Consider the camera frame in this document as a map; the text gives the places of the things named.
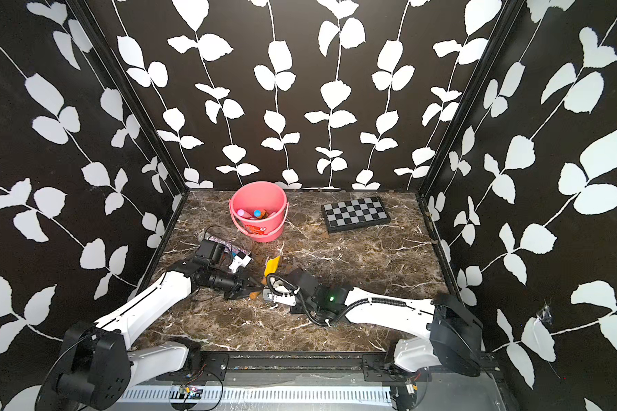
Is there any small circuit board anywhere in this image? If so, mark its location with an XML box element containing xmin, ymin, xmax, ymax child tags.
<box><xmin>170</xmin><ymin>385</ymin><xmax>203</xmax><ymax>403</ymax></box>

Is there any yellow shovel wooden handle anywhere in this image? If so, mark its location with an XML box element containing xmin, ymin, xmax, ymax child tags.
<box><xmin>250</xmin><ymin>256</ymin><xmax>281</xmax><ymax>300</ymax></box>

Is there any purple glitter microphone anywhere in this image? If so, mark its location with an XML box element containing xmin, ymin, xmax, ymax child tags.
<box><xmin>207</xmin><ymin>236</ymin><xmax>236</xmax><ymax>250</ymax></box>

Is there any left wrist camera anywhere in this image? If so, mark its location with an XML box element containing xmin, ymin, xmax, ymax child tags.
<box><xmin>197</xmin><ymin>239</ymin><xmax>252</xmax><ymax>274</ymax></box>

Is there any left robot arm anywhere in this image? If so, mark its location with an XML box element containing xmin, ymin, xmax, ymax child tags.
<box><xmin>34</xmin><ymin>241</ymin><xmax>264</xmax><ymax>410</ymax></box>

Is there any purple round trowel pink handle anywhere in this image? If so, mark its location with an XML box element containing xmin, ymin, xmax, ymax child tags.
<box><xmin>237</xmin><ymin>209</ymin><xmax>252</xmax><ymax>219</ymax></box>

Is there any pink plastic bucket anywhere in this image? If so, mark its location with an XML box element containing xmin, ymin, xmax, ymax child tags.
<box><xmin>229</xmin><ymin>182</ymin><xmax>289</xmax><ymax>243</ymax></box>

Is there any black front rail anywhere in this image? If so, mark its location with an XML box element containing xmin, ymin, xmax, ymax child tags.
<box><xmin>184</xmin><ymin>350</ymin><xmax>500</xmax><ymax>384</ymax></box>

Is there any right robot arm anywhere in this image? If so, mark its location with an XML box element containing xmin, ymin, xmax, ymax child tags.
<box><xmin>263</xmin><ymin>269</ymin><xmax>483</xmax><ymax>377</ymax></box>

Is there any white slotted cable duct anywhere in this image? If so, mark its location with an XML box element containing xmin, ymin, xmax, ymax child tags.
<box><xmin>118</xmin><ymin>385</ymin><xmax>392</xmax><ymax>407</ymax></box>

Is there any black white checkerboard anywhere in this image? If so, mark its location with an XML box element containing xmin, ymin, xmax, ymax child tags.
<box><xmin>320</xmin><ymin>196</ymin><xmax>391</xmax><ymax>234</ymax></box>

